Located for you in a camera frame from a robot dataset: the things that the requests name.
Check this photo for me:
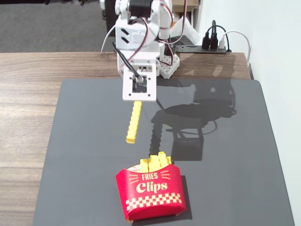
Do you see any black power strip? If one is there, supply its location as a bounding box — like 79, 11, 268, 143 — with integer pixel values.
174, 45, 228, 54

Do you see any white paper bag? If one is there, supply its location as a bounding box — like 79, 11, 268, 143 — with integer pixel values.
169, 16, 201, 47

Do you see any thin white cable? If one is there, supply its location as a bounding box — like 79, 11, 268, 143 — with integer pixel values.
101, 24, 117, 53

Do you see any dark grey mat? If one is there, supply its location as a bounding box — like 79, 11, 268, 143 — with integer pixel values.
32, 79, 296, 226

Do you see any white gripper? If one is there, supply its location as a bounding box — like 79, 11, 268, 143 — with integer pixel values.
115, 18, 160, 76

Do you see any black camera cable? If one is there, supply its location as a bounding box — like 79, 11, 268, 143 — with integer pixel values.
111, 41, 143, 81

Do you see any red black servo wire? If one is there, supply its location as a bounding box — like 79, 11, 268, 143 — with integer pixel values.
163, 0, 188, 45

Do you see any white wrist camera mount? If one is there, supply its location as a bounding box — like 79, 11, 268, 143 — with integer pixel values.
121, 63, 158, 103

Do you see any black cabinet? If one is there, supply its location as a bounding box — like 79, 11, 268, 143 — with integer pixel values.
103, 0, 120, 36

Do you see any white plug with cable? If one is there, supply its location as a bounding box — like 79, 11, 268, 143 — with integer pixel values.
218, 30, 252, 68

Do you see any white gridded robot base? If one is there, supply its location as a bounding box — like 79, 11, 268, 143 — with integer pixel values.
157, 50, 181, 79

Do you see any red fries clips box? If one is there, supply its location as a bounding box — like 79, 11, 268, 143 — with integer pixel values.
115, 163, 187, 221

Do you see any brown cardboard box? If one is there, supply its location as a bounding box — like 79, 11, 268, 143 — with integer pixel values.
171, 0, 201, 8

